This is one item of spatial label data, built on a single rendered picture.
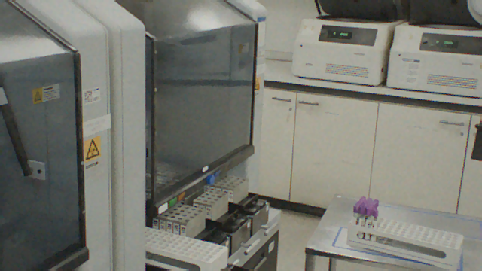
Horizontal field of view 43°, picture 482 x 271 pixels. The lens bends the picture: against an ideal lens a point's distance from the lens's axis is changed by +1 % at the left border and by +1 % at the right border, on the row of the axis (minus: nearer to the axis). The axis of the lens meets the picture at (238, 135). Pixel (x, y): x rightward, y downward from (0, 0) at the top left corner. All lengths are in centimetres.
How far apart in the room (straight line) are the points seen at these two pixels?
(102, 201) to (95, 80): 27
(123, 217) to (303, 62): 251
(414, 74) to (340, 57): 44
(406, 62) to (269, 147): 102
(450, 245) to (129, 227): 84
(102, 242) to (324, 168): 263
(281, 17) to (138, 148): 315
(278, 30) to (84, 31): 333
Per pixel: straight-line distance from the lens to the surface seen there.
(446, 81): 361
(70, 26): 123
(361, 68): 368
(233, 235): 181
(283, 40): 448
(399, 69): 364
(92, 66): 126
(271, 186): 404
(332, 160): 384
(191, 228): 172
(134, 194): 146
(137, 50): 138
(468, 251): 186
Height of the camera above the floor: 158
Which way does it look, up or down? 16 degrees down
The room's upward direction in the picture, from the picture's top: 2 degrees clockwise
